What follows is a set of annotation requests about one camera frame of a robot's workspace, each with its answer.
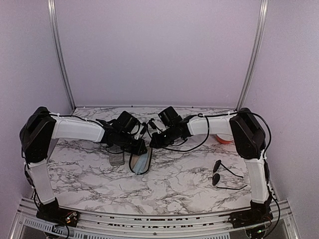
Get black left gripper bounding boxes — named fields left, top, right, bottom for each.
left=117, top=131, right=148, bottom=156

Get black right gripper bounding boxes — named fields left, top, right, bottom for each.
left=149, top=126, right=177, bottom=149

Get grey marbled glasses case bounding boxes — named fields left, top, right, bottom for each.
left=109, top=145, right=125, bottom=166

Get black glasses case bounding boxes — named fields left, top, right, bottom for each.
left=129, top=146, right=153, bottom=175

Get light blue cloth front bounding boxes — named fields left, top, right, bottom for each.
left=131, top=153, right=151, bottom=174

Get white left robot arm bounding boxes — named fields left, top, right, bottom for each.
left=19, top=107, right=148, bottom=222

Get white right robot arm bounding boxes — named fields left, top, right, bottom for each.
left=150, top=107, right=271, bottom=223

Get black rimless sunglasses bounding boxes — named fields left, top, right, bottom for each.
left=212, top=159, right=247, bottom=191

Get orange bowl white inside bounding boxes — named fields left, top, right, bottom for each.
left=215, top=134, right=234, bottom=144

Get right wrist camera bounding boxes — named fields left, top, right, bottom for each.
left=148, top=118, right=160, bottom=130

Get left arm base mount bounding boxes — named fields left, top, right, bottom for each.
left=36, top=198, right=80, bottom=227

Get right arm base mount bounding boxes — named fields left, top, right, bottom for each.
left=228, top=200, right=273, bottom=229

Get aluminium front rail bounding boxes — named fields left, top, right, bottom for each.
left=8, top=198, right=300, bottom=239

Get aluminium frame post left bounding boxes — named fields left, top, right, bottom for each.
left=47, top=0, right=76, bottom=112

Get aluminium frame post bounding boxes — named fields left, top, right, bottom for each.
left=47, top=0, right=76, bottom=112
left=236, top=0, right=269, bottom=110

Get aluminium frame post right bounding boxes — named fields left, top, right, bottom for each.
left=236, top=0, right=269, bottom=110

